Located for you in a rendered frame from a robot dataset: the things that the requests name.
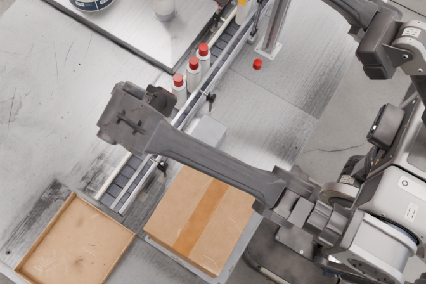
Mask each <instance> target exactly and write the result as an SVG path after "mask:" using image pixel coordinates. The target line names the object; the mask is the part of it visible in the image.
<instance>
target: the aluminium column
mask: <svg viewBox="0 0 426 284"><path fill-rule="evenodd" d="M290 3H291V0H275V1H274V5H273V9H272V12H271V16H270V19H269V23H268V27H267V30H266V34H265V36H264V40H263V44H262V48H261V49H262V50H264V51H266V52H267V53H269V54H271V53H272V51H273V50H274V48H275V47H276V43H277V41H278V38H279V35H280V32H281V29H282V26H283V23H284V21H285V17H286V15H287V11H288V9H289V6H290Z"/></svg>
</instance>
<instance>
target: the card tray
mask: <svg viewBox="0 0 426 284"><path fill-rule="evenodd" d="M136 235H137V234H136V233H133V232H132V231H131V230H129V229H127V228H126V227H125V226H123V225H121V224H120V223H118V222H117V221H116V220H114V219H112V218H111V217H110V216H108V215H107V214H105V213H104V212H102V211H101V210H100V209H98V208H96V207H95V206H93V205H92V204H90V203H89V202H87V201H86V200H84V199H83V198H81V197H80V196H79V195H77V194H76V193H74V192H72V194H71V195H70V196H69V197H68V198H67V200H66V201H65V203H64V204H63V205H62V206H61V208H60V209H59V211H58V212H57V213H56V214H55V216H54V217H53V218H52V220H50V222H49V223H48V225H47V226H46V227H45V229H44V230H43V231H42V233H41V234H40V235H39V236H38V238H37V239H36V240H35V242H34V243H33V244H32V246H31V247H30V248H29V249H28V251H27V252H26V253H25V255H24V256H23V257H22V258H21V260H20V261H19V263H18V264H17V265H16V266H15V268H14V269H13V270H12V271H13V272H14V273H16V274H17V275H18V276H19V277H21V278H23V279H24V280H25V281H26V282H28V283H30V284H104V283H105V282H106V280H107V278H108V277H109V276H110V274H111V272H112V271H113V270H114V268H115V267H116V265H117V264H118V262H119V261H120V259H121V258H122V256H123V255H124V253H125V252H126V250H127V249H128V248H129V246H130V244H131V243H132V241H133V240H134V239H135V237H136Z"/></svg>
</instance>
